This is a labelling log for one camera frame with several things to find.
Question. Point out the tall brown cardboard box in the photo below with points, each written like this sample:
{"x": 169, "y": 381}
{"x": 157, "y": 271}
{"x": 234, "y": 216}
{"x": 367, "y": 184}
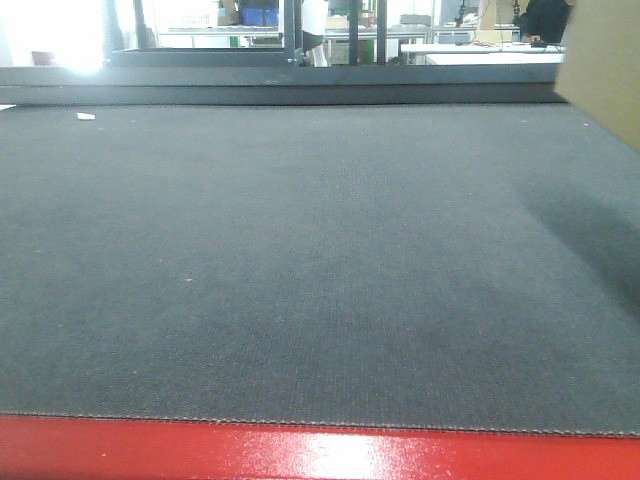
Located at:
{"x": 600, "y": 71}

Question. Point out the dark grey conveyor belt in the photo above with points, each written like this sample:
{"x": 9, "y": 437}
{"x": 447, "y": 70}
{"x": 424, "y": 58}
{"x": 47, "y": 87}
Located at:
{"x": 463, "y": 267}

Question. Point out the red conveyor front edge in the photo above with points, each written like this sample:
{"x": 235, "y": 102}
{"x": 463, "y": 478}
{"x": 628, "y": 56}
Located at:
{"x": 66, "y": 448}

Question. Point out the person in white shirt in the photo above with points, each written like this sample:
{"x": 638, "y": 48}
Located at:
{"x": 314, "y": 14}

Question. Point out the blue background crates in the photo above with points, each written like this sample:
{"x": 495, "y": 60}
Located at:
{"x": 259, "y": 17}

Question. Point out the white background table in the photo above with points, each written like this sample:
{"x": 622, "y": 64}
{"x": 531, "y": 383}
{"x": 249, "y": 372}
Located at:
{"x": 480, "y": 54}

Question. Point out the person in black shirt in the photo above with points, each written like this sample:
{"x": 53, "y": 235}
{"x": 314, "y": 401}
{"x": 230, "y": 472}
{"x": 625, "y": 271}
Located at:
{"x": 545, "y": 20}

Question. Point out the grey conveyor back rail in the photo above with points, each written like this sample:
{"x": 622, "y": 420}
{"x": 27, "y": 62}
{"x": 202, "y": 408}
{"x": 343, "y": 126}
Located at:
{"x": 282, "y": 86}

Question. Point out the black metal frame structure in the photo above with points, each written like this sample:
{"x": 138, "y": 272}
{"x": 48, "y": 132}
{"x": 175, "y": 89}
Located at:
{"x": 199, "y": 34}

